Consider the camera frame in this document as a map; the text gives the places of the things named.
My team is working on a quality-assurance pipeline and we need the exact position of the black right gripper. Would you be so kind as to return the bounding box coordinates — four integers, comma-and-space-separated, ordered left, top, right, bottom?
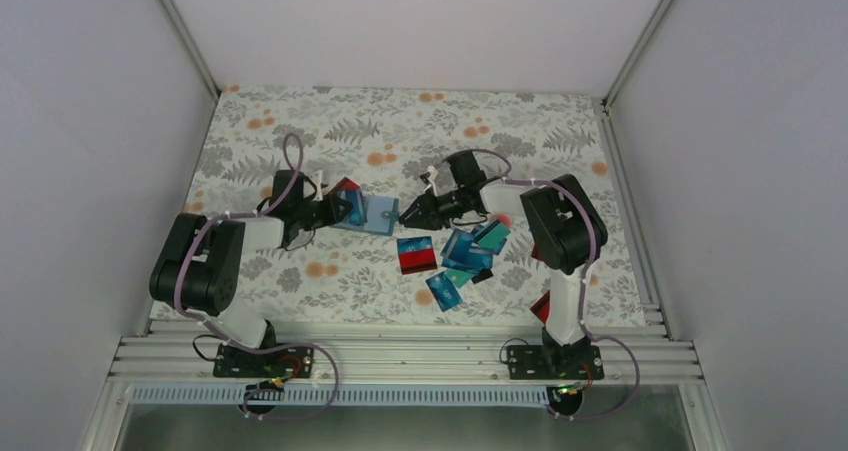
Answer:
399, 186, 467, 231

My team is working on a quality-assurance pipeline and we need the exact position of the teal leather card holder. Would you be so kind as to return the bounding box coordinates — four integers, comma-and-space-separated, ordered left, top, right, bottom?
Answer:
333, 192, 399, 236

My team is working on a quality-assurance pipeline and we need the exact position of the red card black stripe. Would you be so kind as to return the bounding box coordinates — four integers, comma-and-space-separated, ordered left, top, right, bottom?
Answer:
531, 291, 550, 324

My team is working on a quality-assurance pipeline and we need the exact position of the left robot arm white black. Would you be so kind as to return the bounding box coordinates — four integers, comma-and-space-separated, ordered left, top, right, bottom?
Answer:
149, 170, 355, 376

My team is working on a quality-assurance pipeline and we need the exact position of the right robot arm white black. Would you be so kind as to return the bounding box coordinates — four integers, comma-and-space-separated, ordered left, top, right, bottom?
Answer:
399, 150, 608, 378

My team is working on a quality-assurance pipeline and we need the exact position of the red card upper left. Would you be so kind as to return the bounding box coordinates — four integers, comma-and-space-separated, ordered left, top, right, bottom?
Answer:
330, 177, 360, 193

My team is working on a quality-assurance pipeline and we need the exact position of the blue card middle right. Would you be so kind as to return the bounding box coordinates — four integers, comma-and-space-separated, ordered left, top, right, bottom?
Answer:
440, 229, 494, 274

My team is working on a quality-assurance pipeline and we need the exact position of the teal card centre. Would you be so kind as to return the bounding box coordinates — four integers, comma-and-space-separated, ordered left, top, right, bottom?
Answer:
443, 268, 475, 289

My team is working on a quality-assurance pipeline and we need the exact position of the teal green card right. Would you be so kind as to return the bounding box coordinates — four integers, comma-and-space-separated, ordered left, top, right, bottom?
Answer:
473, 218, 511, 255

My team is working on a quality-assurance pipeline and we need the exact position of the small black card piece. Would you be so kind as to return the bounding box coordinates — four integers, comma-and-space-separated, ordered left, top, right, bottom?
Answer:
471, 268, 493, 284

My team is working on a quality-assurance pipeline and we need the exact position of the floral patterned table mat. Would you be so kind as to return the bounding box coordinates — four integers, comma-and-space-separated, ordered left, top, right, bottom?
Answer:
185, 86, 646, 328

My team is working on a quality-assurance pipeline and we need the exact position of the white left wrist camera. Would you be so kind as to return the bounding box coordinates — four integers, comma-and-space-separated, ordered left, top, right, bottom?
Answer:
311, 170, 326, 201

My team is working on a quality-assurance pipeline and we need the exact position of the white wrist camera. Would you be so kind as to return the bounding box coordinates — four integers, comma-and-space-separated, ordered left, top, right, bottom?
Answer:
419, 166, 438, 195
311, 170, 326, 201

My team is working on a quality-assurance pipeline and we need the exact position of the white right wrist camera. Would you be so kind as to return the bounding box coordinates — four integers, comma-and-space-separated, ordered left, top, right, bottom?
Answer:
419, 166, 438, 195

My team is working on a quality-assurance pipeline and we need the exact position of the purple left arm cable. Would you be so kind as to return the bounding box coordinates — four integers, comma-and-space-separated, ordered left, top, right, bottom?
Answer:
172, 132, 342, 424

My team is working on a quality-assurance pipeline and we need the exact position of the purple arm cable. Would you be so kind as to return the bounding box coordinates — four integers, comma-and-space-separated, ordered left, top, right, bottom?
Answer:
433, 148, 643, 423
172, 132, 342, 424

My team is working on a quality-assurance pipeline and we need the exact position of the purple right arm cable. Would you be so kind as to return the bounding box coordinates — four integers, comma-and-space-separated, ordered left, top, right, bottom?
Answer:
433, 148, 643, 423

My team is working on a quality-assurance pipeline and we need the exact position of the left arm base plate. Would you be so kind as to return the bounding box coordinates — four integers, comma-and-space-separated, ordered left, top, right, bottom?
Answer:
212, 345, 314, 380

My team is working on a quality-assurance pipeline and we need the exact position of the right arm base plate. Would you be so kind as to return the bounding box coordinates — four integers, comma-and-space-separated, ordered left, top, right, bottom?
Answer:
504, 344, 605, 381

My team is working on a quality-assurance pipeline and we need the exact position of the aluminium rail base front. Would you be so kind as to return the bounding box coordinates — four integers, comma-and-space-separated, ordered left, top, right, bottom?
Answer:
109, 320, 704, 385

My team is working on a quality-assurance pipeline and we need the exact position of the grey cable duct front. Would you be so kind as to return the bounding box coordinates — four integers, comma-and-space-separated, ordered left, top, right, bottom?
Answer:
130, 383, 548, 408

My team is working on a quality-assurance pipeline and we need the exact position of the aluminium frame post left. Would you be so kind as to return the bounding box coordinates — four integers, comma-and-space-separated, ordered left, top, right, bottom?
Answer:
156, 0, 221, 102

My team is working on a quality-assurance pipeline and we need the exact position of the aluminium frame post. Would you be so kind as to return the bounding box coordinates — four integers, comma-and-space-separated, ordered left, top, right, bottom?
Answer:
156, 0, 221, 102
601, 0, 677, 113

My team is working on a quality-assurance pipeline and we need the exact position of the aluminium frame post right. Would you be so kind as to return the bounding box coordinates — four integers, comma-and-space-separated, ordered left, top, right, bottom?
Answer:
601, 0, 677, 113

